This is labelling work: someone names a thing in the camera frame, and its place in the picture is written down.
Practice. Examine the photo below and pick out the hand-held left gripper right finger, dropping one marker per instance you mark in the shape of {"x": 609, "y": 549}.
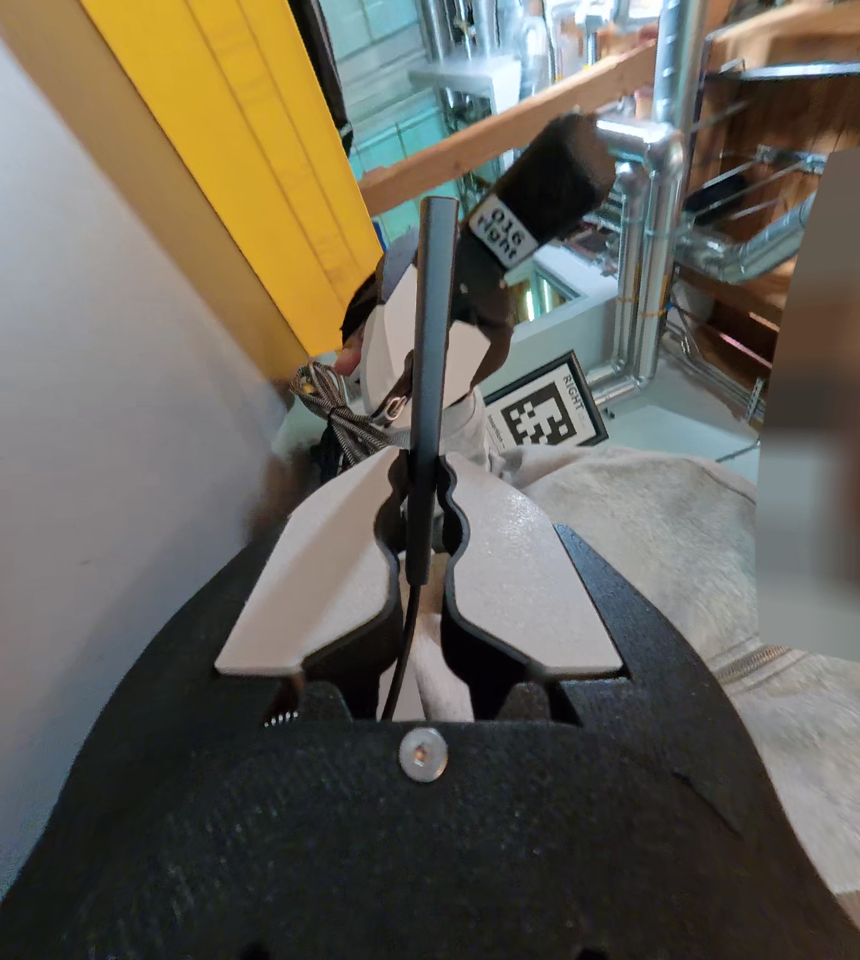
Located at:
{"x": 527, "y": 592}

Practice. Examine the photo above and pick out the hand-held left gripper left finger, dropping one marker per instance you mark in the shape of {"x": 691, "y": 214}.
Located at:
{"x": 317, "y": 585}

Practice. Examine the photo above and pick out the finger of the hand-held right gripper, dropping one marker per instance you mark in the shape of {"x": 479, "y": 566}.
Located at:
{"x": 463, "y": 360}
{"x": 392, "y": 345}

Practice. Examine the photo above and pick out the grey usb hub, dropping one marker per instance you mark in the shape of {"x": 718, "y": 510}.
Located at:
{"x": 433, "y": 337}

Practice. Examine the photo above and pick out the wooden handrail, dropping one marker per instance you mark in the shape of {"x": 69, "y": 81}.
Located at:
{"x": 475, "y": 139}

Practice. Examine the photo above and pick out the framed black white marker sign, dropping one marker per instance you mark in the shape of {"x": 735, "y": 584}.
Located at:
{"x": 542, "y": 420}

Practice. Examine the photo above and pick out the silver metal pipes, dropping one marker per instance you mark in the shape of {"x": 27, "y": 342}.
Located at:
{"x": 662, "y": 225}

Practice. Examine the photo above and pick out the grey sweatshirt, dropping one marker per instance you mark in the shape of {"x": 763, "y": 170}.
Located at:
{"x": 662, "y": 525}

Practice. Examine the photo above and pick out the yellow plastic bin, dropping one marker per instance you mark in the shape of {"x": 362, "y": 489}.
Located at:
{"x": 249, "y": 150}

